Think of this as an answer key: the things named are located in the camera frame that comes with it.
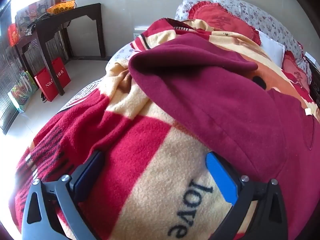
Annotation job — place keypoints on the white wall outlet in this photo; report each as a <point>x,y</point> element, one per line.
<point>136,36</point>

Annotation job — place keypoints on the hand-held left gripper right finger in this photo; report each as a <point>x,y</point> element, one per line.
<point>221,177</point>

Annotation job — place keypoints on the printed fleece blanket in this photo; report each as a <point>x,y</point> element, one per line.
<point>140,155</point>

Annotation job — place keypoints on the maroon fleece shirt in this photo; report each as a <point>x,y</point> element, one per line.
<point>212,100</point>

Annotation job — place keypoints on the dark patterned cloth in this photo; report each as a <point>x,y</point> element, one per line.
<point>35,25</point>

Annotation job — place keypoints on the orange plastic basket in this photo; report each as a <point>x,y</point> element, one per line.
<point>61,7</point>

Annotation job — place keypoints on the colourful gift bag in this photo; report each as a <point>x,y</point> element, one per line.
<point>23,90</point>

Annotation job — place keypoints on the red paper bag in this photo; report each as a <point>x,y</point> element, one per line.
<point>47,83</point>
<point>62,72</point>

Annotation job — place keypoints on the dark wooden table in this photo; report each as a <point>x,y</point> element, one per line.
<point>62,20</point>

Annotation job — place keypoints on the large red heart-shaped pillow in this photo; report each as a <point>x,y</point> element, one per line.
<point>225,20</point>

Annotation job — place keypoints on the dark wooden headboard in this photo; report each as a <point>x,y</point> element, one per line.
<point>315,80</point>

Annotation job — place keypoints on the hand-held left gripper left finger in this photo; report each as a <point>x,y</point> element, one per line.
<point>87,177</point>

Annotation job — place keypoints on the small red heart-shaped pillow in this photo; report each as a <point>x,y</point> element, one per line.
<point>296,75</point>

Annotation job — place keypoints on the white pillow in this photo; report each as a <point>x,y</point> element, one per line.
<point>272,47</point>

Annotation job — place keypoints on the floral pillow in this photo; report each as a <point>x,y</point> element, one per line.
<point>262,17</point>
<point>182,7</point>

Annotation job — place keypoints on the red gift box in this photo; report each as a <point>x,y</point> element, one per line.
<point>13,35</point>

